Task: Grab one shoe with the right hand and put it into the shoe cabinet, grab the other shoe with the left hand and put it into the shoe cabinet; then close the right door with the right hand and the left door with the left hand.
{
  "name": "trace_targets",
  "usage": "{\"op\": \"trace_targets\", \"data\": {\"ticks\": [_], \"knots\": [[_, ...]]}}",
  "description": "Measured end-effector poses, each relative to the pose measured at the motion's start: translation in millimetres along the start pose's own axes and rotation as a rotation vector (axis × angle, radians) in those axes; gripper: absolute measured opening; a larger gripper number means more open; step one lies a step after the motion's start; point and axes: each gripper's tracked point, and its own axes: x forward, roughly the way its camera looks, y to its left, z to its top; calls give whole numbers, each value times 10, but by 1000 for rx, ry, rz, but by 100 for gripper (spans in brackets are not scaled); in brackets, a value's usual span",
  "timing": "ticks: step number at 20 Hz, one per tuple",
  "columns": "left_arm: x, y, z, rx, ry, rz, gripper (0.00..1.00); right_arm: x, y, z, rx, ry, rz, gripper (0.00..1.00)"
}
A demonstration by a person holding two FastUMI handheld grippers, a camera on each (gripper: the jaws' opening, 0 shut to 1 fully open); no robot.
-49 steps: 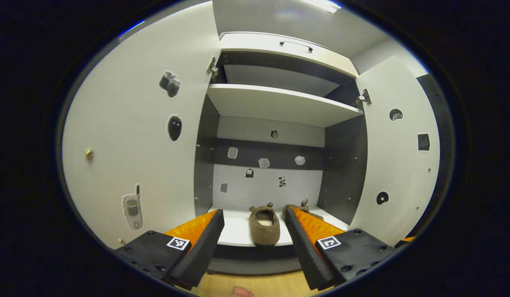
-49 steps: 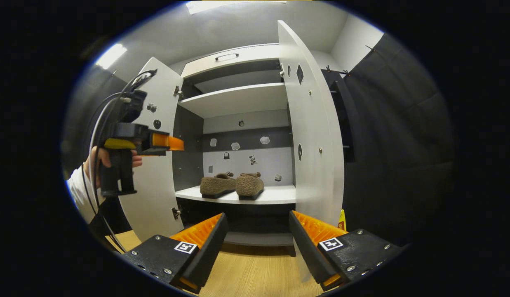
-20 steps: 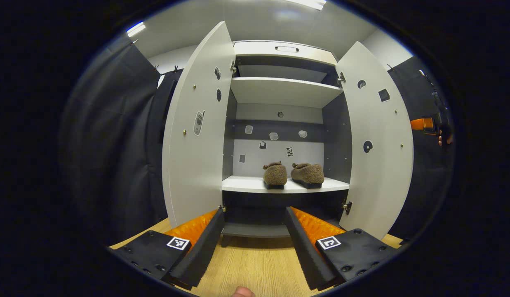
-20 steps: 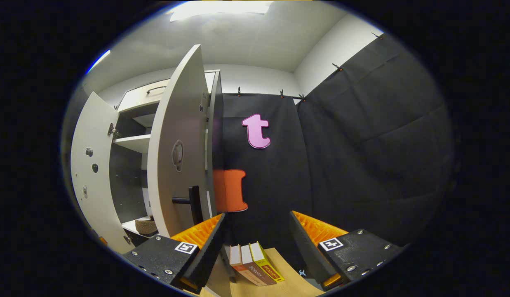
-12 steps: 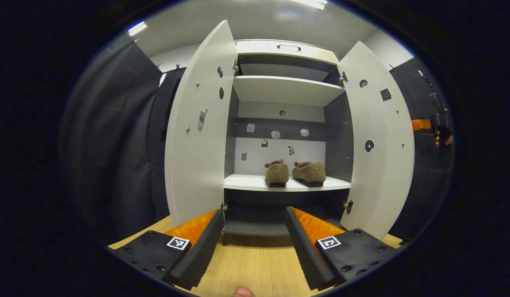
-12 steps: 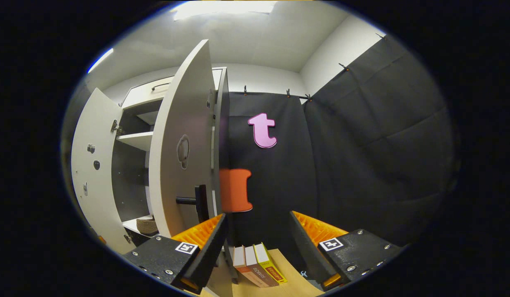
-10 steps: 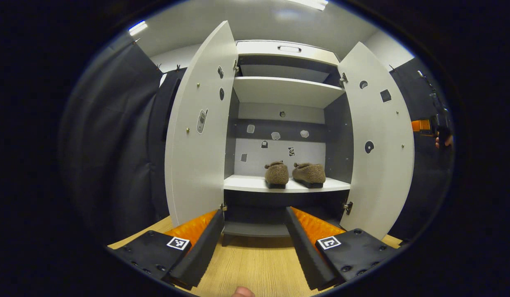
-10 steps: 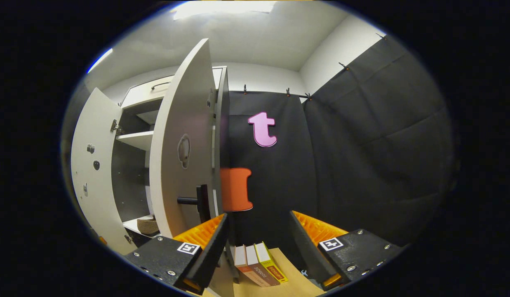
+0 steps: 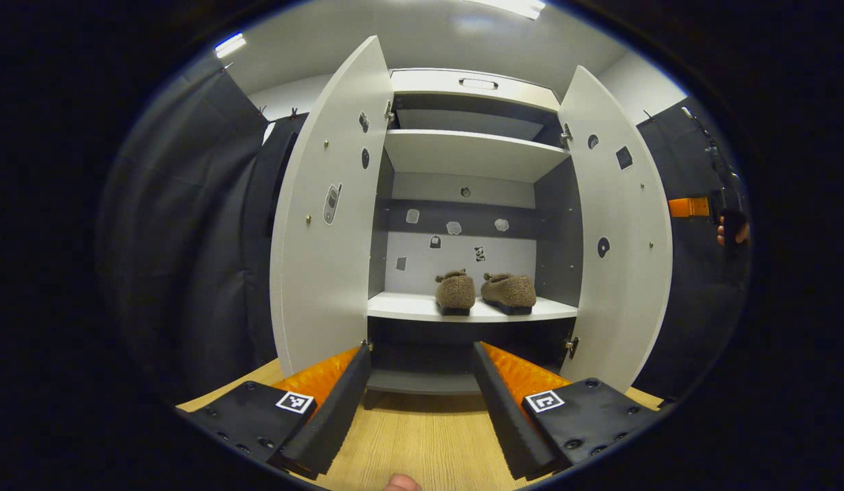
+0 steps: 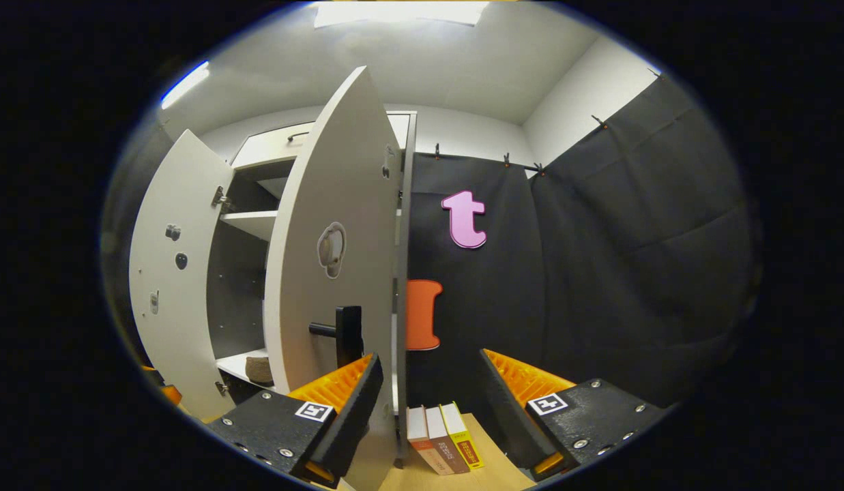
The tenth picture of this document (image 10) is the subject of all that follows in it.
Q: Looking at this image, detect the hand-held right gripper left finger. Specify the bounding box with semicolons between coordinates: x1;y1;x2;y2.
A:
207;353;385;489

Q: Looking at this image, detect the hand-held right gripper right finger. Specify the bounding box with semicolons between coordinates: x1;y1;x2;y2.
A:
480;348;668;482

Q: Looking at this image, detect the white shoe cabinet door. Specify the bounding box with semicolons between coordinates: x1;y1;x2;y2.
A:
128;130;237;420
263;66;403;491

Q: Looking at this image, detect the brown fuzzy shoe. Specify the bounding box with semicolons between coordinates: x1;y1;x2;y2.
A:
245;356;275;386

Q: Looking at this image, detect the white shoe cabinet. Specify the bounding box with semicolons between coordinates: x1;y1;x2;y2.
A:
207;111;418;471

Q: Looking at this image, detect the white cabinet drawer front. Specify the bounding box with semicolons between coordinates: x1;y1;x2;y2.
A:
232;113;412;170

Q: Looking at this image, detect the yellow and red book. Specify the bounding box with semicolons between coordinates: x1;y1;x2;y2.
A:
440;402;484;470

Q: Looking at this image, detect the brown book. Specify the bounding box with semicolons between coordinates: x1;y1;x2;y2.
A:
425;406;471;473

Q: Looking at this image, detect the black backdrop cloth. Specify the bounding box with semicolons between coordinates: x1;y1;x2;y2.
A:
408;68;763;417

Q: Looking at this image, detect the ceiling light panel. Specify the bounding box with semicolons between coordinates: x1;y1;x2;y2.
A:
314;0;491;28
161;60;211;110

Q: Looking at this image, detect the black door handle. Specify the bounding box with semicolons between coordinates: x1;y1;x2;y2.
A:
309;306;364;369

